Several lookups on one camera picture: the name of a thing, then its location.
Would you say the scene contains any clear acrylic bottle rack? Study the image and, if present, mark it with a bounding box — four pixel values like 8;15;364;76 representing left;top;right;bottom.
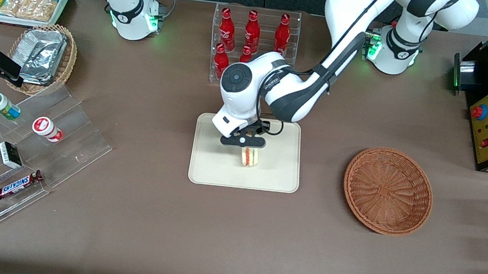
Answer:
203;0;304;96

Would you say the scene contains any brown Snickers bar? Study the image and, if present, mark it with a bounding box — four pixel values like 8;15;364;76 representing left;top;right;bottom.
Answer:
0;163;46;208

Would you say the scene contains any clear acrylic step display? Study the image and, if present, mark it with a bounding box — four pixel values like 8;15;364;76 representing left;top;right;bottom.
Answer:
0;75;122;267

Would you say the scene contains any red cola bottle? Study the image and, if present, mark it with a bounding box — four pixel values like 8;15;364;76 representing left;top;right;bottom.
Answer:
216;6;241;52
240;45;255;64
272;12;294;57
241;9;265;55
211;42;234;80

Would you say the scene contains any brown wicker basket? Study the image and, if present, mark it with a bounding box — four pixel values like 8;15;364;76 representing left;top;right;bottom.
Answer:
336;141;441;242

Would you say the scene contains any light wicker basket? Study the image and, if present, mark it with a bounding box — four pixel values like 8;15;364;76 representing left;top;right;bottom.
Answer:
1;17;82;102

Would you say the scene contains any small black box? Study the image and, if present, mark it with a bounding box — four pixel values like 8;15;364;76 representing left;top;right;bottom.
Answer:
0;140;27;171

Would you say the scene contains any cream plastic tray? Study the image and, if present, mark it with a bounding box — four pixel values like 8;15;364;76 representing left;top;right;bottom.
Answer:
186;106;310;201

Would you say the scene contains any red lid cup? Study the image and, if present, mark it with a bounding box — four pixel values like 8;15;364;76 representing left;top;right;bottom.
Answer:
30;115;67;145

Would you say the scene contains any silver foil packet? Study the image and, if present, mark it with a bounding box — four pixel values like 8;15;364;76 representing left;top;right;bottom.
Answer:
17;43;66;88
13;24;69;72

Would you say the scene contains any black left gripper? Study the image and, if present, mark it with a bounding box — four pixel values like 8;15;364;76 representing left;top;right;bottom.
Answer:
219;114;272;158

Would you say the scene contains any triangular sandwich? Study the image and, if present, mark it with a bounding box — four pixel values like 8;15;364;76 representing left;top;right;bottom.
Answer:
239;146;261;170

